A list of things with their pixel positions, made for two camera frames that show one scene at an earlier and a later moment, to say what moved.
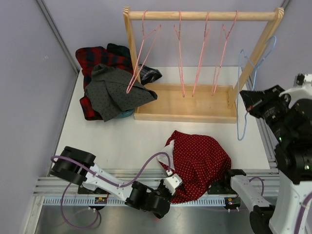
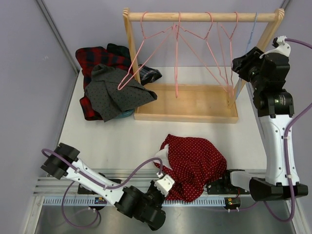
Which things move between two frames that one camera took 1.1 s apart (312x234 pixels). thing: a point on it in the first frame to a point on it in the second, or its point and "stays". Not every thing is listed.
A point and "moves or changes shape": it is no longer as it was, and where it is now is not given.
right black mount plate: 221,187 stays
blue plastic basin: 126,113 stays
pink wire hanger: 222,49 to 230,38
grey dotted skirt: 111,91 stays
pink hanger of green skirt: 128,89 moves or changes shape
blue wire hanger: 241,131 to 248,45
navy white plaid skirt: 147,74 stays
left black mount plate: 81,190 stays
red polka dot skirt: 199,161 moves or changes shape
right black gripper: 253,98 to 241,65
